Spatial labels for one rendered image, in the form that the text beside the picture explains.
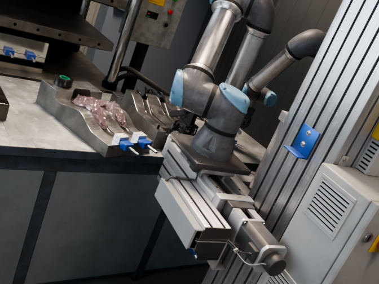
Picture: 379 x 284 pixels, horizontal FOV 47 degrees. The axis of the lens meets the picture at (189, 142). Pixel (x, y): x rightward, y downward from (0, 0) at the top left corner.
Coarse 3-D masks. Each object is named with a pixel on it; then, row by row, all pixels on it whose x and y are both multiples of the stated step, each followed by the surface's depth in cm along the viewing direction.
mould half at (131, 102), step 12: (120, 96) 225; (132, 96) 211; (156, 96) 222; (168, 96) 231; (132, 108) 210; (144, 108) 210; (156, 108) 216; (168, 108) 221; (132, 120) 209; (144, 120) 200; (168, 120) 211; (144, 132) 199; (156, 132) 192; (156, 144) 194
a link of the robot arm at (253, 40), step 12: (264, 0) 152; (252, 12) 153; (264, 12) 153; (252, 24) 156; (264, 24) 155; (252, 36) 158; (264, 36) 158; (240, 48) 162; (252, 48) 160; (240, 60) 162; (252, 60) 162; (240, 72) 163; (228, 84) 166; (240, 84) 166
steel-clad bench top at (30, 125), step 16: (0, 80) 201; (16, 80) 208; (16, 96) 191; (32, 96) 197; (16, 112) 176; (32, 112) 182; (48, 112) 188; (0, 128) 159; (16, 128) 164; (32, 128) 168; (48, 128) 173; (64, 128) 179; (240, 128) 275; (0, 144) 149; (16, 144) 153; (32, 144) 157; (48, 144) 162; (64, 144) 166; (80, 144) 171; (240, 144) 246; (256, 144) 258; (256, 160) 232
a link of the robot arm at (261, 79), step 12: (300, 36) 183; (312, 36) 181; (324, 36) 182; (288, 48) 186; (300, 48) 183; (312, 48) 182; (276, 60) 192; (288, 60) 189; (264, 72) 197; (276, 72) 194; (252, 84) 203; (264, 84) 201; (252, 96) 208
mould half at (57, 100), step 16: (48, 80) 191; (48, 96) 188; (64, 96) 188; (96, 96) 203; (64, 112) 182; (80, 112) 176; (80, 128) 176; (96, 128) 176; (112, 128) 182; (96, 144) 171; (112, 144) 169
